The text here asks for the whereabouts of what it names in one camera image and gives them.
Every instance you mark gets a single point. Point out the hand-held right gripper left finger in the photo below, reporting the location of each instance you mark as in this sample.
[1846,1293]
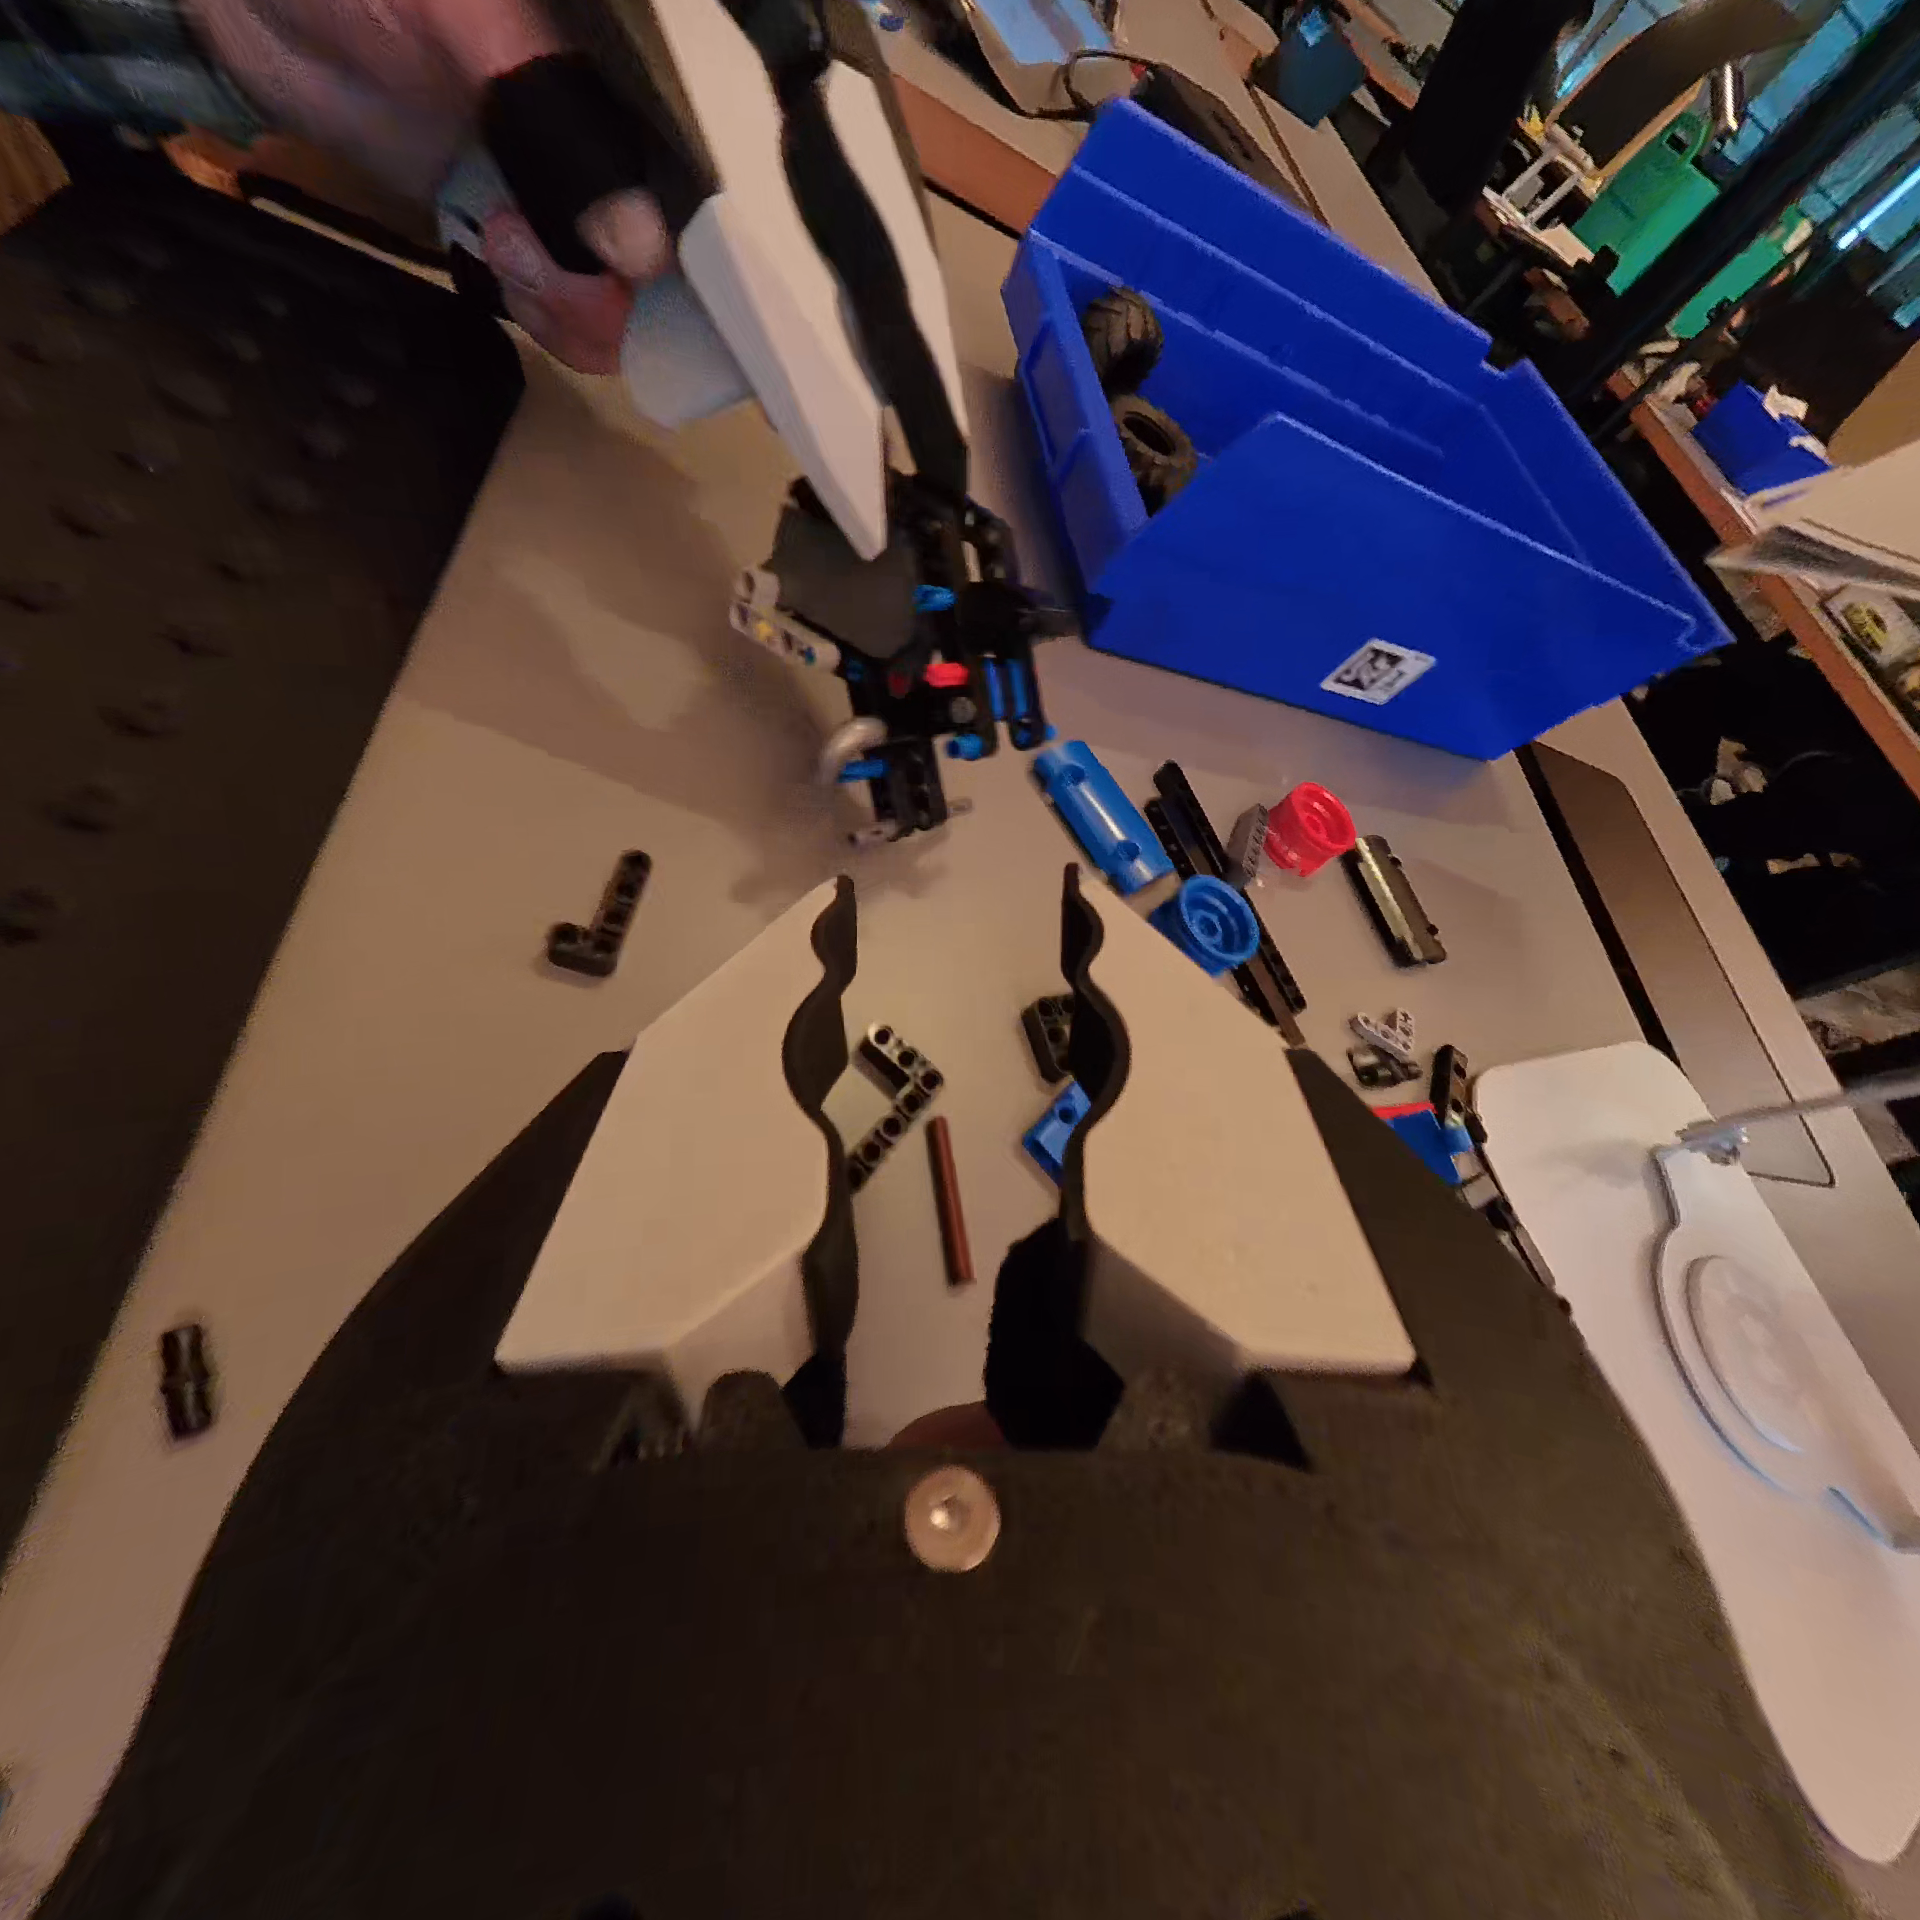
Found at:
[675,1200]

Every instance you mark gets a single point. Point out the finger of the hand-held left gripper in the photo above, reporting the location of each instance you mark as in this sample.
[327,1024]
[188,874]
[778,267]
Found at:
[908,226]
[793,344]

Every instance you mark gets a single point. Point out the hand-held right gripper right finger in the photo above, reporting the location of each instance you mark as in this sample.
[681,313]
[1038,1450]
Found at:
[1245,1200]

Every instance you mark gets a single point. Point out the black toy chassis assembly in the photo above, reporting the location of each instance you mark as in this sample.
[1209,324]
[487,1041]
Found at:
[851,583]

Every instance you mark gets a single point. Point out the pile of black beams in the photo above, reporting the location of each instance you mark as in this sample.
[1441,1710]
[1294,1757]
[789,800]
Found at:
[1188,828]

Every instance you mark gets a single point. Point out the person's left forearm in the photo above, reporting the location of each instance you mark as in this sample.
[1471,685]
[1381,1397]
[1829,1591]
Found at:
[105,59]

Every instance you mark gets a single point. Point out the grey desk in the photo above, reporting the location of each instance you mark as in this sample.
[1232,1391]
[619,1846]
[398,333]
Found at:
[446,720]

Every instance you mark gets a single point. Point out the person's left hand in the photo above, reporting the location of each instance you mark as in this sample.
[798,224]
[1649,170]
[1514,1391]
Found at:
[377,59]

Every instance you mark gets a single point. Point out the blue hinged panel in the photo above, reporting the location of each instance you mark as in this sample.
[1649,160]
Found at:
[1424,1148]

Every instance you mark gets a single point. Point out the blue flat panel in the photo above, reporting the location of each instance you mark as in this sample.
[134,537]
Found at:
[1054,1133]
[1102,816]

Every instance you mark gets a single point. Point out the light grey L beam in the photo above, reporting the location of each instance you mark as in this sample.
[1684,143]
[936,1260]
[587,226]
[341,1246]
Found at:
[1384,1029]

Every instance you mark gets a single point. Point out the grey tablet device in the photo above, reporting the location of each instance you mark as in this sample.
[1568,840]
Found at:
[1033,48]

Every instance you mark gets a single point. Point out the black rubber tire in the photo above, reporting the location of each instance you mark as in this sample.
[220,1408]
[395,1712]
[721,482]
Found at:
[1155,447]
[1122,339]

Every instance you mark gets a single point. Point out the black large L beam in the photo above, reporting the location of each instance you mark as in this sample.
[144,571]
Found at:
[899,1102]

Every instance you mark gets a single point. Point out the brown axle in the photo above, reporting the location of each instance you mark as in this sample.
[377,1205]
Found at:
[948,1200]

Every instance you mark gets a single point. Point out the blue wheel rim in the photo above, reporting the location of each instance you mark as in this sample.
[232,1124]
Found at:
[1205,921]

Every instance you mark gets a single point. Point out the black small L beam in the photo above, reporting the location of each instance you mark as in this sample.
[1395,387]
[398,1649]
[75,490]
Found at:
[601,921]

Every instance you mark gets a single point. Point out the black box device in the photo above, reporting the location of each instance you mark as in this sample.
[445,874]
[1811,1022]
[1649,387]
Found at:
[1198,120]

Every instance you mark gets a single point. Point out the book stand with white base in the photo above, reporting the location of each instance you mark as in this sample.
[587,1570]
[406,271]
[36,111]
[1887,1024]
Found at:
[1575,1200]

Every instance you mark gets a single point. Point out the black cylindrical panel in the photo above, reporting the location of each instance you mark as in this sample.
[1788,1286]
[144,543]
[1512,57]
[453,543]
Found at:
[1395,898]

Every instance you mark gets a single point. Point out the red wheel rim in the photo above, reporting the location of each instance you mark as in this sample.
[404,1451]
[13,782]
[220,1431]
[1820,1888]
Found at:
[1309,828]

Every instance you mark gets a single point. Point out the black pin connector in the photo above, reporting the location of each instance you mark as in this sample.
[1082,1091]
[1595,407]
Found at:
[191,1379]

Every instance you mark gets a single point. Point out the blue tagged plastic bin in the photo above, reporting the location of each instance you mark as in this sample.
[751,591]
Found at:
[1348,599]

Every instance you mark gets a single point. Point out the green bin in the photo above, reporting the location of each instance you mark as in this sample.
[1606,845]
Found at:
[1678,226]

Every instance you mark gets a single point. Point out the instruction booklet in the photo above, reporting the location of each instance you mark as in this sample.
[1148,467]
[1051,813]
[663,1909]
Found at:
[1829,523]

